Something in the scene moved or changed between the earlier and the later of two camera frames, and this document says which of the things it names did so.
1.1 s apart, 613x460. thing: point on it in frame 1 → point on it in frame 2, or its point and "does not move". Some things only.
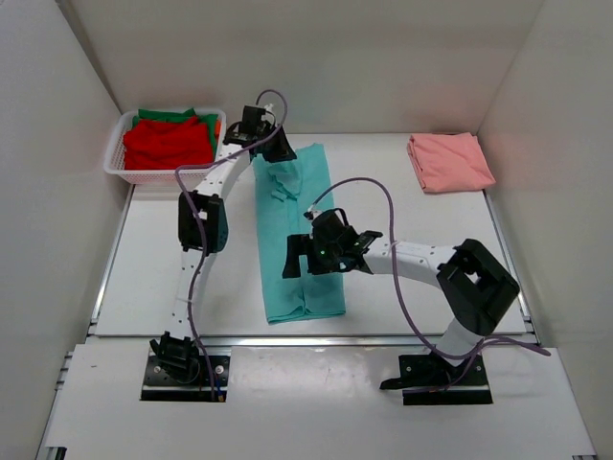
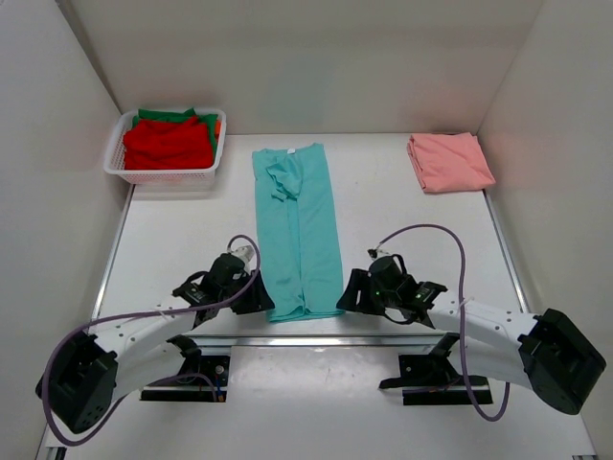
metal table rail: [297, 341] does not move
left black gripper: [283, 151] → [260, 299]
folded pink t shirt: [453, 161] does not move
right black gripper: [303, 244] → [359, 282]
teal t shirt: [284, 192] does not move
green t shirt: [178, 117] does not move
